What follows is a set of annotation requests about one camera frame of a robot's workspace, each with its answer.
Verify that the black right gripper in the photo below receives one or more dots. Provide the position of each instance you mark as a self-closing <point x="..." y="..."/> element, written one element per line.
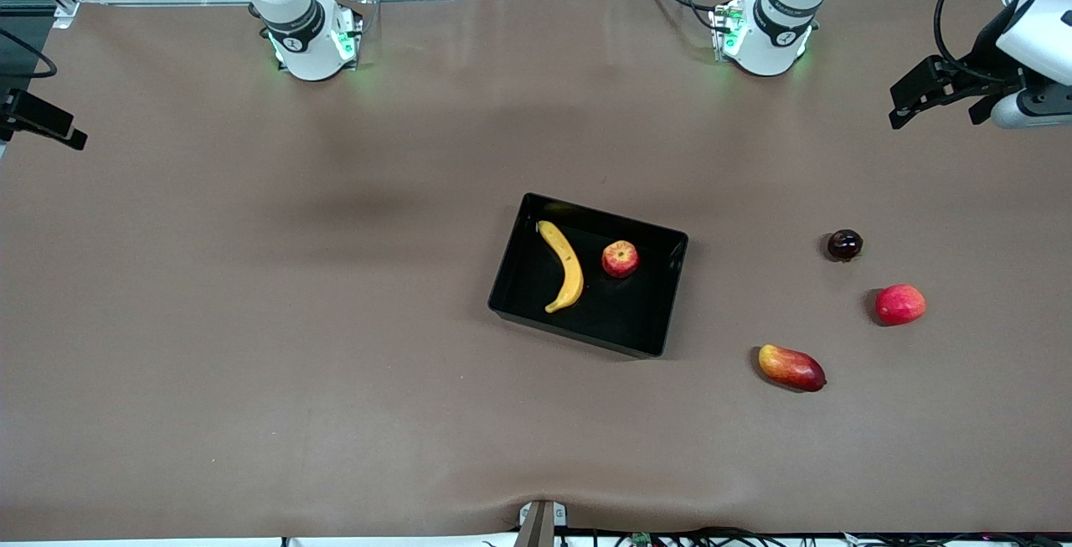
<point x="33" y="115"/>

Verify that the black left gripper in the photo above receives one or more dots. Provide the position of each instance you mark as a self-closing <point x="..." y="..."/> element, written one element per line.
<point x="985" y="58"/>

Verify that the small red yellow apple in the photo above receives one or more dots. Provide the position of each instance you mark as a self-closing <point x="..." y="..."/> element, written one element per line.
<point x="621" y="260"/>

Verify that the black rectangular plastic box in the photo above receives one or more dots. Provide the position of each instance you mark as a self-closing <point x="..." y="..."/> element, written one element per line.
<point x="636" y="312"/>

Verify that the yellow banana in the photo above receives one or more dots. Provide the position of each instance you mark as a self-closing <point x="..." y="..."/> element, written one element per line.
<point x="572" y="275"/>

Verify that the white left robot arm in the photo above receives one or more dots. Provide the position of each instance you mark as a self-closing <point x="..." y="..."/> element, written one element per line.
<point x="775" y="36"/>

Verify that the dark purple plum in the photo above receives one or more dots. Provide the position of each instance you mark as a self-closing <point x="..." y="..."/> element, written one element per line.
<point x="845" y="245"/>

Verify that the red peach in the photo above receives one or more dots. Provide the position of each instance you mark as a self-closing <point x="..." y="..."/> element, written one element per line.
<point x="900" y="305"/>

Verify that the red yellow mango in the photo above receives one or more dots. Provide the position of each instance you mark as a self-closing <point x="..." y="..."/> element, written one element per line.
<point x="791" y="368"/>

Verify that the brown table mat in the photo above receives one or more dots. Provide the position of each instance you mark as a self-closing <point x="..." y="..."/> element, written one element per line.
<point x="251" y="363"/>

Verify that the metal table clamp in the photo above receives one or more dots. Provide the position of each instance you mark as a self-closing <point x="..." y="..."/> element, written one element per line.
<point x="540" y="526"/>

